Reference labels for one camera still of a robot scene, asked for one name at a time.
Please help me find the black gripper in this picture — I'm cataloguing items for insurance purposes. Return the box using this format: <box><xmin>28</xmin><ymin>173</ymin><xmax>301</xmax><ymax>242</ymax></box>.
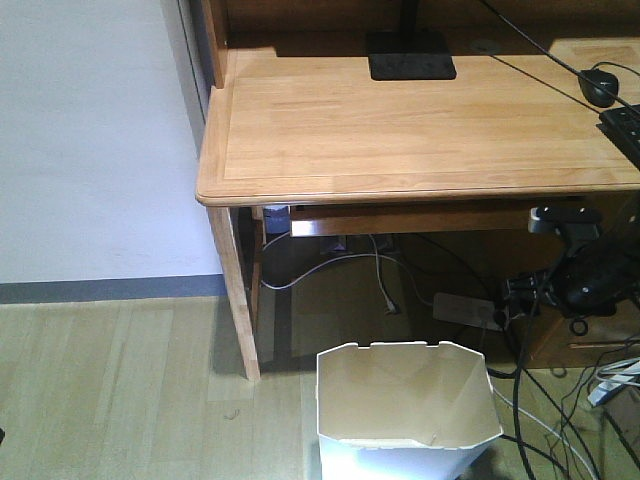
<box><xmin>493</xmin><ymin>239</ymin><xmax>630</xmax><ymax>323</ymax></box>

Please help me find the white trash bin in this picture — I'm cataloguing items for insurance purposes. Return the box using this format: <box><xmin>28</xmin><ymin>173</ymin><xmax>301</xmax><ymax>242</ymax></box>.
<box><xmin>316</xmin><ymin>341</ymin><xmax>503</xmax><ymax>479</ymax></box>

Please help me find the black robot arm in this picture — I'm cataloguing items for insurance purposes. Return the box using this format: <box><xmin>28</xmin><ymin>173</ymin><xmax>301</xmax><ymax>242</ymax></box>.
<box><xmin>498</xmin><ymin>194</ymin><xmax>639</xmax><ymax>319</ymax></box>

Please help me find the white power strip under desk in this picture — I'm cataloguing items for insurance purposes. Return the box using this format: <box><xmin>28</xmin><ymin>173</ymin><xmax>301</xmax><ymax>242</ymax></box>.
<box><xmin>433</xmin><ymin>292</ymin><xmax>501</xmax><ymax>331</ymax></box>

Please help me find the wooden keyboard tray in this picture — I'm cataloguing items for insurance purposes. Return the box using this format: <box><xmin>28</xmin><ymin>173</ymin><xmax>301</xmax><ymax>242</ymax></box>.
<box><xmin>288</xmin><ymin>197</ymin><xmax>596</xmax><ymax>238</ymax></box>

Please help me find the black keyboard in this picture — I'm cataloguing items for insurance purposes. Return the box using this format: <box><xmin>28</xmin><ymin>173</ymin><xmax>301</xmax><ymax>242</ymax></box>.
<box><xmin>598</xmin><ymin>107</ymin><xmax>640</xmax><ymax>168</ymax></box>

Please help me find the black computer mouse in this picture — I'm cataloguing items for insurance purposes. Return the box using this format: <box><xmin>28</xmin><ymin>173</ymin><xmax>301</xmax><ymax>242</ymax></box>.
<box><xmin>578</xmin><ymin>68</ymin><xmax>619</xmax><ymax>108</ymax></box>

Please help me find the black monitor stand base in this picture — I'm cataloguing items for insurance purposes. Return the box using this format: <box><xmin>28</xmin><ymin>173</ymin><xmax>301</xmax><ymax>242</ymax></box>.
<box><xmin>365</xmin><ymin>0</ymin><xmax>457</xmax><ymax>82</ymax></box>

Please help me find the wooden desk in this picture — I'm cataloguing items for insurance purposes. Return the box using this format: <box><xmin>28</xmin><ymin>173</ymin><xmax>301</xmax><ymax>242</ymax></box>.
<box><xmin>196</xmin><ymin>1</ymin><xmax>639</xmax><ymax>380</ymax></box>

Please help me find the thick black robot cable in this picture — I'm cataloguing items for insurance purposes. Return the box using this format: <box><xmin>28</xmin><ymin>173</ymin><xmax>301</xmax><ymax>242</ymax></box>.
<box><xmin>512</xmin><ymin>299</ymin><xmax>571</xmax><ymax>480</ymax></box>

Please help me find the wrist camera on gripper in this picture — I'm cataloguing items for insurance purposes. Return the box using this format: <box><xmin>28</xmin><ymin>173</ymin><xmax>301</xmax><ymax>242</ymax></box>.
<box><xmin>528</xmin><ymin>205</ymin><xmax>602</xmax><ymax>240</ymax></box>

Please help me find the white cable under desk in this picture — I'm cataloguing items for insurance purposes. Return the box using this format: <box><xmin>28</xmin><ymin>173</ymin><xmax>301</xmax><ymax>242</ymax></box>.
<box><xmin>260</xmin><ymin>232</ymin><xmax>436</xmax><ymax>317</ymax></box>

